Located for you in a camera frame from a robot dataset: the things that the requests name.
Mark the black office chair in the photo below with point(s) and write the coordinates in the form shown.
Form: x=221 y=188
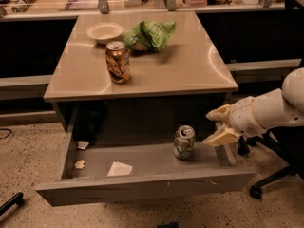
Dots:
x=287 y=144

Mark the white paper slip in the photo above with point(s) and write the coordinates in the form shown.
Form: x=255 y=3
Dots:
x=119 y=169

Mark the small yellow scrap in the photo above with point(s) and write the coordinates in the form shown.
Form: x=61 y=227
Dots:
x=80 y=164

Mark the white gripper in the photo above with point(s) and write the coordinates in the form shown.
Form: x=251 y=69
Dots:
x=241 y=116

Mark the brown gold soda can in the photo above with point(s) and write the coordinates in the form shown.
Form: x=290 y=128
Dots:
x=117 y=62

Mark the green white 7up can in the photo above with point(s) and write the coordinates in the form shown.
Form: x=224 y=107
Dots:
x=184 y=140

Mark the green chip bag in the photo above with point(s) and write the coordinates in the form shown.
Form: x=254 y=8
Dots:
x=150 y=36

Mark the grey counter cabinet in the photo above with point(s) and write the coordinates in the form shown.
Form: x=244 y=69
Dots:
x=190 y=64

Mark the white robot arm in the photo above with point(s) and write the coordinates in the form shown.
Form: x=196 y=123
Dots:
x=283 y=106

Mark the black chair leg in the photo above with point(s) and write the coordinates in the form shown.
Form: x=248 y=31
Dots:
x=17 y=199

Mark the grey open drawer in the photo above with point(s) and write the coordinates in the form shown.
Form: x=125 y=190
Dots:
x=156 y=173

